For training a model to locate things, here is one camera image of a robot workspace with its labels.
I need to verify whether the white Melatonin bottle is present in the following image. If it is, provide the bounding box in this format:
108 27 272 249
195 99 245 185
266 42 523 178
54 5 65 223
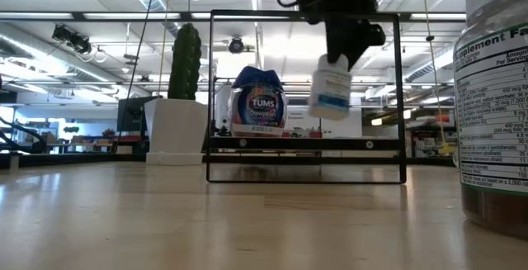
307 53 353 121

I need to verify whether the Tums bottle blue cap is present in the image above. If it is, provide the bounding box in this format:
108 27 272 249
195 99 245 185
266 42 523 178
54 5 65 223
228 65 289 138

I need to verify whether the green label gummy vitamin jar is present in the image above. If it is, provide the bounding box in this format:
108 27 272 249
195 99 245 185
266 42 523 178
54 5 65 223
452 0 528 238

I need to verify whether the grey storage bin rack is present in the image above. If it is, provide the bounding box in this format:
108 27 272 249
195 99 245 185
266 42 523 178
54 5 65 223
413 131 455 159

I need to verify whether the yellow hanging power plug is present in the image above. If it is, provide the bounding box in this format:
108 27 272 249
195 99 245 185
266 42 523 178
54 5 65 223
420 0 455 156

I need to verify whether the white background panel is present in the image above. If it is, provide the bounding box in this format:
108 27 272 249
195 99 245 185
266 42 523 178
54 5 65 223
214 83 234 137

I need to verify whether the green cactus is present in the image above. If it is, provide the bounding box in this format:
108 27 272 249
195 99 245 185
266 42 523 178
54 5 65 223
167 22 203 101

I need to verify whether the white square planter pot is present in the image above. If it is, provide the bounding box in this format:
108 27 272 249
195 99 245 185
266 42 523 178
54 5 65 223
144 97 210 167

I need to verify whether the black computer monitor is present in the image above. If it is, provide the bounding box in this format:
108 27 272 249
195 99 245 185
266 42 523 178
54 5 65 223
116 95 161 133

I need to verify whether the black frame wooden shelf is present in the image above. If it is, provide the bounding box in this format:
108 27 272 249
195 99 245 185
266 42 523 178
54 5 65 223
205 8 408 184

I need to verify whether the round black ceiling camera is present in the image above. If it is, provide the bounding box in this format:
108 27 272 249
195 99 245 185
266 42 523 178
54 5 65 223
228 36 246 54

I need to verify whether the long black cable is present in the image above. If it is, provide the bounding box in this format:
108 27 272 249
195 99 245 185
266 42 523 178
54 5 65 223
111 0 160 152

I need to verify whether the black curved cable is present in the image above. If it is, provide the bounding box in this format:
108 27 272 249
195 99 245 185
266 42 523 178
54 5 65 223
0 115 47 154

